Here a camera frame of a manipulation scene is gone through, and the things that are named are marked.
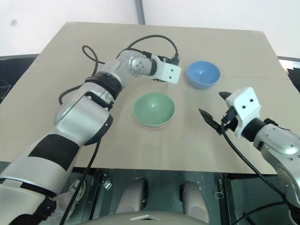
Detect grey robot torso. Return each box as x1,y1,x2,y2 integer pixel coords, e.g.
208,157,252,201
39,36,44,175
89,210,204,225

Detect black left upper arm cable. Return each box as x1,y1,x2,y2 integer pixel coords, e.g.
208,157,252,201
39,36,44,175
61,138,102,225

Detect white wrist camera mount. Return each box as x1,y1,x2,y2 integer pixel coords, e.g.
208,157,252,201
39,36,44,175
154,57,182,84
225,87,262,138

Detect grey metal post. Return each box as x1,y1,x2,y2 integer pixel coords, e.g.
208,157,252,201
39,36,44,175
135,0,146,25

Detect green bowl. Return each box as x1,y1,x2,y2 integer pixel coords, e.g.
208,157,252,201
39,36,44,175
133,92,176,128

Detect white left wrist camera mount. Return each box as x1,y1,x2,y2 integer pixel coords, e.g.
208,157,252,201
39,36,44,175
154,57,182,84

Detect black table frame bar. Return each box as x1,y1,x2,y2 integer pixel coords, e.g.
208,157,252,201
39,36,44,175
88,170,106,221
217,173,238,225

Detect grey left robot foot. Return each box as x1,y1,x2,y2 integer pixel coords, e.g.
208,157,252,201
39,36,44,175
116,178,149,214

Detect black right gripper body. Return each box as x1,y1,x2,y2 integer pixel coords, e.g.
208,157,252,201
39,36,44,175
219,106,239,136

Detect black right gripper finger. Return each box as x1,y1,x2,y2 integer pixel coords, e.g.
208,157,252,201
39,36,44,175
218,91,233,104
198,108,222,135

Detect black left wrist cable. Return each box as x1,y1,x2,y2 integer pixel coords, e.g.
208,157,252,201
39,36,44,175
127,35,180,62

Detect black left elbow cable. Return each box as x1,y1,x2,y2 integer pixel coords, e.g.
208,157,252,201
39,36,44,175
82,45,106,79

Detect blue bowl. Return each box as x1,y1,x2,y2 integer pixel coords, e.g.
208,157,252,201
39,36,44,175
187,60,221,90

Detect grey right robot foot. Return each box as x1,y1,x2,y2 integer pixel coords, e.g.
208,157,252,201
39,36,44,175
180,180,210,222

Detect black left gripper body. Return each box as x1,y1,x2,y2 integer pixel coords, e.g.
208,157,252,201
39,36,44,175
157,54,181,66

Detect grey robot foot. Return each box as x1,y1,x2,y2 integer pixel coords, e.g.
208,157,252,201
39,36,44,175
116,178,149,214
180,180,210,222

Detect black equipment case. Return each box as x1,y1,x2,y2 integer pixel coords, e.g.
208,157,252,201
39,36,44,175
277,55,300,92

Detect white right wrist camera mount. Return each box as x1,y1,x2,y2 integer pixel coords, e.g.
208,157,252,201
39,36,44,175
225,87,262,138

